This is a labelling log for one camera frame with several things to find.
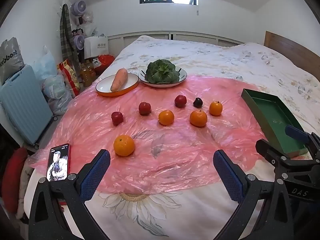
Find wooden headboard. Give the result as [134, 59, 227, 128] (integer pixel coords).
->
[264, 31, 320, 68]

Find green rectangular tray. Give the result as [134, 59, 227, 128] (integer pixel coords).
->
[241, 88, 309, 158]

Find black rimmed white plate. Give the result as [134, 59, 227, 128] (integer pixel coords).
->
[138, 67, 187, 88]

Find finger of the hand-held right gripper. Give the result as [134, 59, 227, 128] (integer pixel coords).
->
[285, 125, 320, 155]
[255, 139, 292, 173]

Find beige garment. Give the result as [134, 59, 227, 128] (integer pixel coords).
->
[16, 160, 34, 220]

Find orange carrot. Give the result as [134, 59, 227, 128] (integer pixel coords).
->
[110, 68, 128, 92]

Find large orange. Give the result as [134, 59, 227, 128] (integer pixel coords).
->
[113, 135, 136, 157]

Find red apple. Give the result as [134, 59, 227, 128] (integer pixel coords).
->
[111, 112, 124, 126]
[174, 95, 187, 108]
[138, 102, 151, 116]

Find yellow oil bottle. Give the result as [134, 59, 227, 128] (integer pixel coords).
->
[86, 60, 96, 79]
[80, 64, 92, 87]

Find purple fan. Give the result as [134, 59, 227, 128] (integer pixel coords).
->
[70, 0, 87, 15]
[73, 35, 85, 48]

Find grey printed plastic bag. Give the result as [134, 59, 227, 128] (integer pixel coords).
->
[0, 37, 25, 85]

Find bluish white plastic bag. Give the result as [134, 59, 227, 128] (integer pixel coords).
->
[42, 74, 73, 115]

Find orange rimmed white plate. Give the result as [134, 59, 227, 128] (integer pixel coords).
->
[96, 74, 139, 97]

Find small orange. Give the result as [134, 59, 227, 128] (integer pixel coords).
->
[209, 101, 223, 116]
[158, 110, 175, 126]
[189, 110, 208, 127]

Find red cloth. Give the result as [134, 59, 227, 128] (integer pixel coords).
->
[1, 147, 28, 207]

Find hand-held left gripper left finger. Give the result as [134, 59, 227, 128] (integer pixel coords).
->
[28, 149, 111, 240]

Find green leafy vegetable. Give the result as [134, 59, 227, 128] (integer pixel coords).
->
[144, 59, 180, 84]

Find clear hanging plastic bags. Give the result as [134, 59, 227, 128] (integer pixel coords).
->
[81, 10, 98, 37]

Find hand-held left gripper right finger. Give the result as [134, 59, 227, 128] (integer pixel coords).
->
[213, 149, 292, 240]

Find red smartphone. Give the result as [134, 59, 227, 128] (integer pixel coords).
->
[46, 143, 71, 182]

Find white paper bag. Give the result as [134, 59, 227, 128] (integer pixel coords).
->
[84, 35, 110, 59]

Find light blue plastic bag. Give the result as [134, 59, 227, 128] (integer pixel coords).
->
[34, 45, 59, 80]

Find pink plastic sheet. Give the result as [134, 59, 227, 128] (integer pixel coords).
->
[27, 75, 313, 194]

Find orange red rice sack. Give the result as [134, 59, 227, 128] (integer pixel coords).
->
[57, 59, 81, 98]

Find plaid coat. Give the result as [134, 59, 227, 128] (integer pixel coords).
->
[60, 4, 79, 63]

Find light blue suitcase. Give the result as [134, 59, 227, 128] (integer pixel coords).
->
[0, 65, 54, 147]

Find red plastic bag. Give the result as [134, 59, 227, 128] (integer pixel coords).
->
[96, 54, 116, 75]

